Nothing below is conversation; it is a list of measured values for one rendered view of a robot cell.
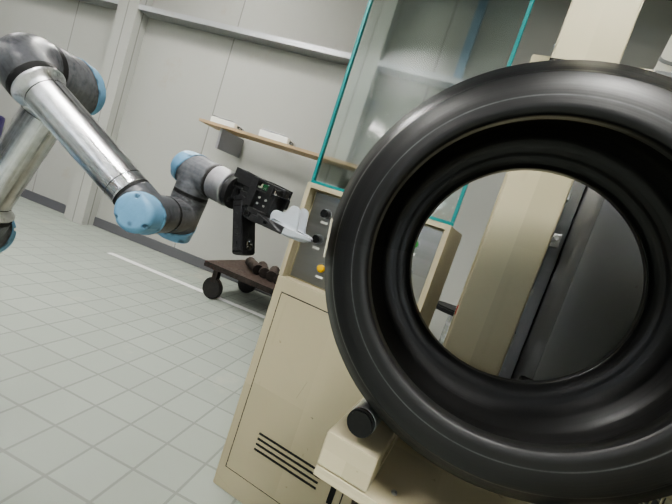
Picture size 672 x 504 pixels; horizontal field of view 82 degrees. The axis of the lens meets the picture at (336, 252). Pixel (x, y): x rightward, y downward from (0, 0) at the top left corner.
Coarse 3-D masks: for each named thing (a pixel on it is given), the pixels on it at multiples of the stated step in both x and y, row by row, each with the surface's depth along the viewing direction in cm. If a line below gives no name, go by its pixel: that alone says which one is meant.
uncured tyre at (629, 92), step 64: (576, 64) 49; (448, 128) 52; (512, 128) 72; (576, 128) 68; (640, 128) 44; (384, 192) 55; (448, 192) 80; (640, 192) 67; (384, 256) 83; (384, 320) 81; (640, 320) 67; (384, 384) 55; (448, 384) 78; (512, 384) 74; (576, 384) 70; (640, 384) 65; (448, 448) 51; (512, 448) 48; (576, 448) 46; (640, 448) 43
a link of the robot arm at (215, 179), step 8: (216, 168) 80; (224, 168) 80; (208, 176) 79; (216, 176) 78; (224, 176) 78; (208, 184) 79; (216, 184) 78; (208, 192) 80; (216, 192) 78; (216, 200) 80
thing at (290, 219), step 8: (296, 208) 73; (272, 216) 74; (280, 216) 74; (288, 216) 73; (296, 216) 73; (280, 224) 73; (288, 224) 73; (296, 224) 73; (288, 232) 73; (296, 232) 73; (296, 240) 74; (304, 240) 73
